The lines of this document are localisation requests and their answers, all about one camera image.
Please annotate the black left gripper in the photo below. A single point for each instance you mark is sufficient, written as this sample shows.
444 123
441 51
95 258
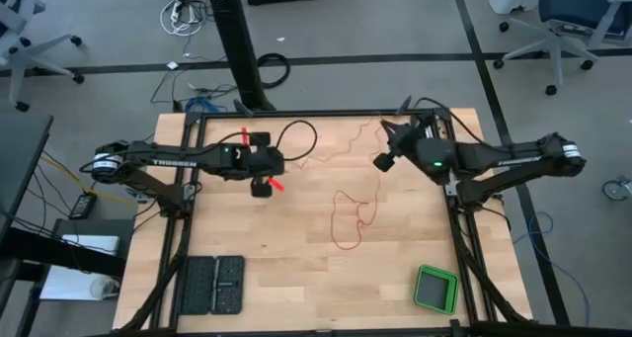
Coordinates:
266 163

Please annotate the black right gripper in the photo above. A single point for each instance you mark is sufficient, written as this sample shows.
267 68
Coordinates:
410 142

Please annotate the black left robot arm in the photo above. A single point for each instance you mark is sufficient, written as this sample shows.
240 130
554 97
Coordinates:
173 156

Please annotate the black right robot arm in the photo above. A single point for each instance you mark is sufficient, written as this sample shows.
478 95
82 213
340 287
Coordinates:
494 156

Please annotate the black spring clamp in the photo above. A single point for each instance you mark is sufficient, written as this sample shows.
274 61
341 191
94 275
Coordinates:
404 105
242 108

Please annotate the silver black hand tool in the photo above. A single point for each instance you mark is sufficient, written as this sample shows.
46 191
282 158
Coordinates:
428 124

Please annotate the black tower fan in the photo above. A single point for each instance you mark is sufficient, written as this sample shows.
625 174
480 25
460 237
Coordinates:
237 40

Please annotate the small white tag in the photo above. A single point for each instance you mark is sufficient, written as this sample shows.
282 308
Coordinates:
172 65

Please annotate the open black bit case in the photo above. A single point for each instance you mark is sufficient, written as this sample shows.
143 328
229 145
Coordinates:
197 285

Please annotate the green square tray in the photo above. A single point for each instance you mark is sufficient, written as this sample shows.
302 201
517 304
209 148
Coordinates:
434 290

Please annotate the white power strip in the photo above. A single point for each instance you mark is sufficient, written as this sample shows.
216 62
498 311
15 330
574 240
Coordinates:
176 12

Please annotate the black power brick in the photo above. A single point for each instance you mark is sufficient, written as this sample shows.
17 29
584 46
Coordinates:
83 206

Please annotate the white flat box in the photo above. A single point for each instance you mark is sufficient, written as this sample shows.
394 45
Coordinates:
91 244

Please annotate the clear plastic cup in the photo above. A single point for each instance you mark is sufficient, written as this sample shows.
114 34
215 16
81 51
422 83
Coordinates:
104 287

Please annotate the blue white office chair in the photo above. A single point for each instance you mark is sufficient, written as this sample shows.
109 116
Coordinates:
568 1

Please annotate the grey caster wheel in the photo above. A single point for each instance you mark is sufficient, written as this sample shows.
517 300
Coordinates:
616 190

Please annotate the white paper sheet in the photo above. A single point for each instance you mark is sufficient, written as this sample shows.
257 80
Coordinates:
64 285

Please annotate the black desk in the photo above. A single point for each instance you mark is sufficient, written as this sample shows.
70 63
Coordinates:
20 154

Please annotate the blue grey office chair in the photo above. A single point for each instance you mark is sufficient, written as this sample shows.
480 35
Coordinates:
24 55

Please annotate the silver mounting bracket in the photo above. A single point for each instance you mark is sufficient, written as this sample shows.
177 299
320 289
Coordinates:
140 194
450 186
190 191

